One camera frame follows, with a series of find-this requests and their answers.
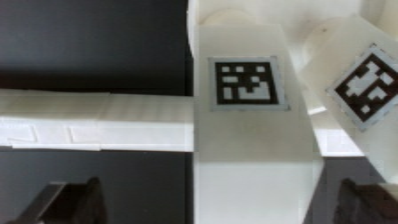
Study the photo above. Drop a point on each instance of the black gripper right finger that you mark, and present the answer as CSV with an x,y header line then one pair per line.
x,y
367,203

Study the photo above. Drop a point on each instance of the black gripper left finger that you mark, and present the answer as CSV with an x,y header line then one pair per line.
x,y
68,204

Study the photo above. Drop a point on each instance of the white stool leg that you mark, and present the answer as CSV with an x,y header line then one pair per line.
x,y
257,159
351,80

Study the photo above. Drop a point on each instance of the white U-shaped fence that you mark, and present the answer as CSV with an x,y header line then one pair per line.
x,y
95,121

